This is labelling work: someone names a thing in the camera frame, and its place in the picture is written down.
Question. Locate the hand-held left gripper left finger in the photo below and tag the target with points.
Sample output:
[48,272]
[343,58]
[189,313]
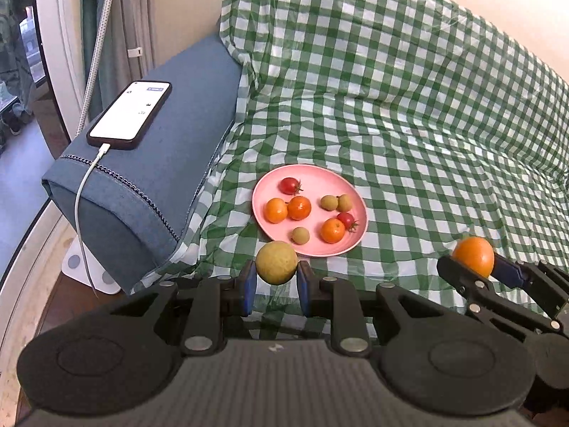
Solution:
[246,288]

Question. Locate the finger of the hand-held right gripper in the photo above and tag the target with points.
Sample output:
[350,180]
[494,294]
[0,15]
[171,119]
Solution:
[462,284]
[506,272]

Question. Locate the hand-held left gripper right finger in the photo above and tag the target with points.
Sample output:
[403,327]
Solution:
[305,290]

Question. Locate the small orange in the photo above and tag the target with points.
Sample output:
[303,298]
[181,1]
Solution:
[299,207]
[333,230]
[276,210]
[474,255]

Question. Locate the longan fruit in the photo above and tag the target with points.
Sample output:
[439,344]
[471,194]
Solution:
[300,235]
[276,261]
[344,203]

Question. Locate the cherry tomato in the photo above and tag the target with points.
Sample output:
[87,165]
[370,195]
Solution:
[290,185]
[346,221]

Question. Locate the yellow-green tomato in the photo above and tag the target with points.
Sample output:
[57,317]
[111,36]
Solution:
[329,202]

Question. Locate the pink round plate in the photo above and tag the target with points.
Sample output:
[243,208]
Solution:
[313,178]

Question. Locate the blue sofa armrest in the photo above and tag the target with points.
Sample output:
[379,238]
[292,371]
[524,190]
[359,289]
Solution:
[178,151]

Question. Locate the white bathroom scale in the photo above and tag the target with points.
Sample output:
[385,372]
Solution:
[89,271]

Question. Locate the green checked tablecloth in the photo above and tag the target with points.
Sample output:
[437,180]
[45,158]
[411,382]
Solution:
[400,98]

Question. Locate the black smartphone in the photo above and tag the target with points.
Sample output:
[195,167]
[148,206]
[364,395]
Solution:
[129,115]

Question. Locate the grey curtain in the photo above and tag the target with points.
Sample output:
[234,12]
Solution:
[104,31]

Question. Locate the small white wall clip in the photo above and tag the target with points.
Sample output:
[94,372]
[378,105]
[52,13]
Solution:
[134,52]

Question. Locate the white door frame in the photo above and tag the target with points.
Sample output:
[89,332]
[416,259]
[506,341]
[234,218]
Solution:
[58,53]

